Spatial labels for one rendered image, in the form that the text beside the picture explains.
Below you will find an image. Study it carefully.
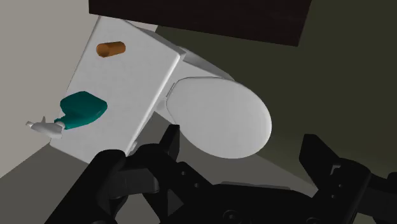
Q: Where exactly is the teal spray bottle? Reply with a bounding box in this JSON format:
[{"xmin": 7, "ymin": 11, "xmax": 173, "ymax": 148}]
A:
[{"xmin": 25, "ymin": 90, "xmax": 108, "ymax": 139}]

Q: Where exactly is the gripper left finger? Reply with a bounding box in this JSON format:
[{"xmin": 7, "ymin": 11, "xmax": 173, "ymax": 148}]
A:
[{"xmin": 45, "ymin": 123, "xmax": 215, "ymax": 224}]

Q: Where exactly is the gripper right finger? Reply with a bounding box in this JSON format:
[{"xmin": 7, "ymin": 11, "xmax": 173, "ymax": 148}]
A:
[{"xmin": 298, "ymin": 133, "xmax": 397, "ymax": 224}]

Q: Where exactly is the brown cardboard roll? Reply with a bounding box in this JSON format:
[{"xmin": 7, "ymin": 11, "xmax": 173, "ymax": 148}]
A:
[{"xmin": 95, "ymin": 41, "xmax": 127, "ymax": 58}]

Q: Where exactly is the white toilet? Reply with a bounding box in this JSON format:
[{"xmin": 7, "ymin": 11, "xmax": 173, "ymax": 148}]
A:
[{"xmin": 50, "ymin": 15, "xmax": 273, "ymax": 164}]

